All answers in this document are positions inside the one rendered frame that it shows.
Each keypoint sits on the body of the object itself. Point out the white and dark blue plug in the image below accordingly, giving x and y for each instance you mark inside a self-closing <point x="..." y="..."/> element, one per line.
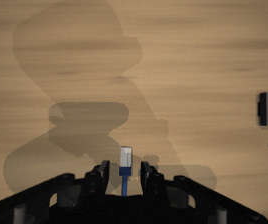
<point x="125" y="161"/>

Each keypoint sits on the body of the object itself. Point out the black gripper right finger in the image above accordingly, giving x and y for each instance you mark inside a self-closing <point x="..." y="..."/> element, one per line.
<point x="211" y="207"/>

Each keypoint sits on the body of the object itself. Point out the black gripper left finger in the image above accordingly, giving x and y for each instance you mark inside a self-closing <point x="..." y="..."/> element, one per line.
<point x="32" y="206"/>

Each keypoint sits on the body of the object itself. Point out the blue patch cord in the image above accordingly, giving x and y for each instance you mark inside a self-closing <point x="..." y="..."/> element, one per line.
<point x="124" y="185"/>

